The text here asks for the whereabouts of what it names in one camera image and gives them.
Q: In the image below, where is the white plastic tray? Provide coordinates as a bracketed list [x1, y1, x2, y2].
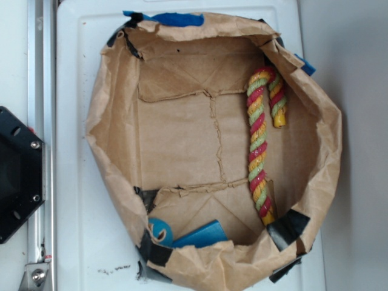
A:
[53, 0, 328, 291]

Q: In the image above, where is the blue rectangular block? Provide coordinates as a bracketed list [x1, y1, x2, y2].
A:
[172, 220, 228, 248]

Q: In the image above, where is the aluminium rail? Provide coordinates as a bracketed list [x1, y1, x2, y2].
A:
[20, 1, 58, 290]

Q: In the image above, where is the multicolored twisted rope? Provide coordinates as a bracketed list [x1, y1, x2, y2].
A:
[246, 65, 288, 226]

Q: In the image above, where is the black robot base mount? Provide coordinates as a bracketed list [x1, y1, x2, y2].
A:
[1, 106, 44, 244]

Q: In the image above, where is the brown paper bag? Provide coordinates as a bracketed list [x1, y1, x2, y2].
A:
[86, 12, 342, 290]

